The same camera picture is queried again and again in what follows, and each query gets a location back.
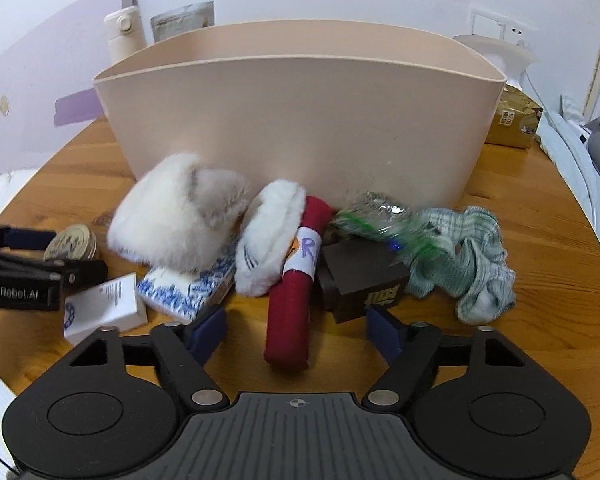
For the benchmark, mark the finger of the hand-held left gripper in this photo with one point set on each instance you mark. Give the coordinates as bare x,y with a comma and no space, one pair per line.
86,272
25,236

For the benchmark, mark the white fluffy plush toy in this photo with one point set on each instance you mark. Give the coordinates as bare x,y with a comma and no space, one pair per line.
170,215

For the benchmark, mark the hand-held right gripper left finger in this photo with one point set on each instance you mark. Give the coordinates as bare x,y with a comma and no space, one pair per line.
207,332

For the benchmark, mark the white wall switch socket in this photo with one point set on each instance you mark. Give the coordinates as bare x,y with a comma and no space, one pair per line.
490,27

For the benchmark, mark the white board with purple stripe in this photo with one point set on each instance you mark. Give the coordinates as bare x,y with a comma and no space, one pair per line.
30,85

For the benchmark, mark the green plastic wrapper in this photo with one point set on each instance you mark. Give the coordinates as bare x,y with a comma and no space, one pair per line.
375,210

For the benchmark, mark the white fluffy slipper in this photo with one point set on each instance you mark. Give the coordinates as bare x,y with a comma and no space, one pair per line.
265,240

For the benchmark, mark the small white box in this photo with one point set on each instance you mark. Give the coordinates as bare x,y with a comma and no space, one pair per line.
105,307

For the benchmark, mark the white thermos bottle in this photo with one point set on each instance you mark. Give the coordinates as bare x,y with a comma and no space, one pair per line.
122,35

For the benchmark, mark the beige plastic basket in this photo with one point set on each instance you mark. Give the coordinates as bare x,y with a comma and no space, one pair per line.
300,125

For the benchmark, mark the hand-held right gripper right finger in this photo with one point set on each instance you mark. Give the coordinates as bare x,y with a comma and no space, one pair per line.
382,334

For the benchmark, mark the dark brown box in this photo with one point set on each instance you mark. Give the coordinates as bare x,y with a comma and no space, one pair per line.
360,275

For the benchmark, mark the blue white patterned box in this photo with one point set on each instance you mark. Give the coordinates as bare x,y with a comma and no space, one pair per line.
180,295

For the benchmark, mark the round metal tin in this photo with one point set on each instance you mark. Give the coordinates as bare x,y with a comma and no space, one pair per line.
72,242

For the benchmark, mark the white bedsheet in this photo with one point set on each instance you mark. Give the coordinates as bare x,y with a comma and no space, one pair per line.
0,195

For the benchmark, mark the green checked cloth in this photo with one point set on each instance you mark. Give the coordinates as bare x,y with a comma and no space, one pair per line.
480,270

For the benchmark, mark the red cloth white label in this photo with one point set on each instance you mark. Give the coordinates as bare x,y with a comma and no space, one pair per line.
290,320

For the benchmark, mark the banana chips snack bag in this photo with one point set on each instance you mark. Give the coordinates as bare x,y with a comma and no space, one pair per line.
180,22

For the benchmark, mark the gold packet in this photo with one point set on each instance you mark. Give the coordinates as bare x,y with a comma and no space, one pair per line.
512,120

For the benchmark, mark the light blue bedding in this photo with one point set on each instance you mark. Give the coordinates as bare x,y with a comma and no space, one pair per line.
565,160

